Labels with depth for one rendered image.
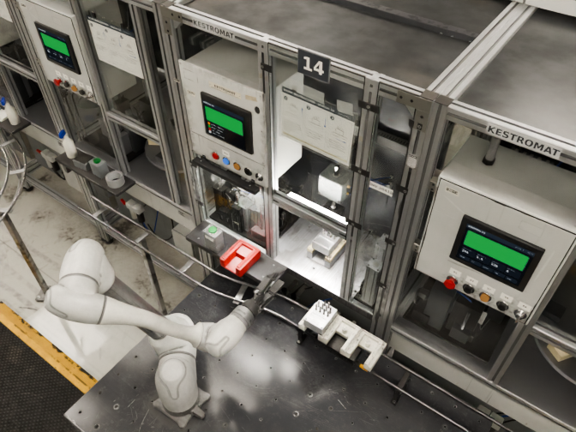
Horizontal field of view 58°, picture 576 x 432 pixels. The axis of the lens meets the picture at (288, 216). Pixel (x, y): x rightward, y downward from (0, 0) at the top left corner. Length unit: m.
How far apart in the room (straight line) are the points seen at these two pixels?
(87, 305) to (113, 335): 1.67
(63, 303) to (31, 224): 2.56
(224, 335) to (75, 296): 0.54
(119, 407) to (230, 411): 0.48
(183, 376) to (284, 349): 0.54
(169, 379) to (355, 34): 1.47
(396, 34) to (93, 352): 2.55
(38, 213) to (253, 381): 2.56
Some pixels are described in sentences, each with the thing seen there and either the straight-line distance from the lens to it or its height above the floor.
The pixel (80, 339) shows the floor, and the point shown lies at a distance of 3.57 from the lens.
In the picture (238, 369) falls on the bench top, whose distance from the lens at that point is 2.46.
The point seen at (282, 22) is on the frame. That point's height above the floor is 2.01.
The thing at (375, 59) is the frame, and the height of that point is 2.01.
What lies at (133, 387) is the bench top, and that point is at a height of 0.68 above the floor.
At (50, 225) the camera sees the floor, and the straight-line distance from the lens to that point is 4.31.
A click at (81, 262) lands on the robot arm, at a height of 1.46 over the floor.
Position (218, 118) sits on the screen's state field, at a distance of 2.11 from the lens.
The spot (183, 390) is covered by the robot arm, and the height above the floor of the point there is 0.90.
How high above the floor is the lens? 2.85
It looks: 46 degrees down
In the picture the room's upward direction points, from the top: straight up
